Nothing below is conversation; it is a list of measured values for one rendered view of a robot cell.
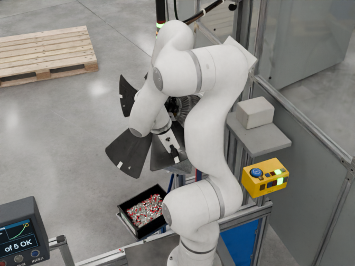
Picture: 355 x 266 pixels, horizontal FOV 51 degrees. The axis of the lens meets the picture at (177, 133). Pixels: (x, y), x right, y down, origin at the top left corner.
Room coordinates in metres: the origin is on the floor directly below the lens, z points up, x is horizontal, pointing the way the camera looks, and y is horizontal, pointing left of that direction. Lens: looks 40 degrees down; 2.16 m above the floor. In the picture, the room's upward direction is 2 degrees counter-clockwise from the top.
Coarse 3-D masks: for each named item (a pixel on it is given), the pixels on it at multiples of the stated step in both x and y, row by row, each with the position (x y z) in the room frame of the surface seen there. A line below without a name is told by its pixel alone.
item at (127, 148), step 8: (128, 128) 1.35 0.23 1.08; (120, 136) 1.34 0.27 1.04; (128, 136) 1.33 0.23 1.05; (152, 136) 1.31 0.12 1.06; (112, 144) 1.34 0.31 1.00; (120, 144) 1.32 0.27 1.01; (128, 144) 1.30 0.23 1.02; (136, 144) 1.30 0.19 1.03; (144, 144) 1.29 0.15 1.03; (112, 152) 1.31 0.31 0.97; (120, 152) 1.29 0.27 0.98; (128, 152) 1.28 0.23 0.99; (136, 152) 1.28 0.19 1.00; (144, 152) 1.27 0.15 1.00; (112, 160) 1.29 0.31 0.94; (120, 160) 1.27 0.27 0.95; (128, 160) 1.26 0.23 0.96; (136, 160) 1.25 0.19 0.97; (144, 160) 1.25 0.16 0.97; (120, 168) 1.25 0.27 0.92; (136, 168) 1.23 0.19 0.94; (136, 176) 1.20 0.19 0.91
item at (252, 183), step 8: (272, 160) 1.12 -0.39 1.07; (248, 168) 1.08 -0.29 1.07; (264, 168) 1.08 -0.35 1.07; (272, 168) 1.07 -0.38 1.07; (280, 168) 1.07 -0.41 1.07; (248, 176) 1.04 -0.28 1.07; (256, 176) 1.03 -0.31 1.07; (264, 176) 1.03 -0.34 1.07; (272, 176) 1.03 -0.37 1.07; (280, 176) 1.03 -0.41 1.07; (248, 184) 1.03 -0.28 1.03; (256, 184) 0.99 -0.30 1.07; (280, 184) 1.04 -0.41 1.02; (248, 192) 1.02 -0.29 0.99; (256, 192) 1.00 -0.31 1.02; (264, 192) 1.01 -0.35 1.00
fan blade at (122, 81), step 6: (120, 78) 1.66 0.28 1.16; (120, 84) 1.65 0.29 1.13; (126, 84) 1.59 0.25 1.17; (120, 90) 1.64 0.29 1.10; (126, 90) 1.59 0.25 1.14; (132, 90) 1.54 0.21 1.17; (126, 96) 1.58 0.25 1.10; (132, 96) 1.54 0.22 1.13; (120, 102) 1.63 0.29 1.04; (126, 102) 1.58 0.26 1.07; (132, 102) 1.54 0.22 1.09; (126, 108) 1.58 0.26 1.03; (126, 114) 1.58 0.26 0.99
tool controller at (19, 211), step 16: (0, 208) 0.77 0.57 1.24; (16, 208) 0.76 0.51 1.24; (32, 208) 0.75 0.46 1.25; (0, 224) 0.69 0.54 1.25; (16, 224) 0.70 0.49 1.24; (32, 224) 0.71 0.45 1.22; (0, 240) 0.67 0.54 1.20; (16, 240) 0.68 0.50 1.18; (32, 240) 0.70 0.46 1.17; (48, 240) 0.77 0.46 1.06; (32, 256) 0.68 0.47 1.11; (48, 256) 0.69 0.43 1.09
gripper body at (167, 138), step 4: (164, 132) 1.02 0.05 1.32; (168, 132) 1.02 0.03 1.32; (172, 132) 1.04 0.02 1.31; (160, 136) 1.02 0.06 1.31; (164, 136) 1.02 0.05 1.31; (168, 136) 1.02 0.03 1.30; (172, 136) 1.03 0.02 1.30; (164, 140) 1.01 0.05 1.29; (168, 140) 1.02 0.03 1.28; (172, 140) 1.02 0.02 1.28; (176, 140) 1.04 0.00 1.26; (164, 144) 1.02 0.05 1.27; (168, 144) 1.02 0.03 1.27; (172, 144) 1.04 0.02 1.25; (176, 144) 1.03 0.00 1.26; (168, 148) 1.02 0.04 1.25; (176, 148) 1.03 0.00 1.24
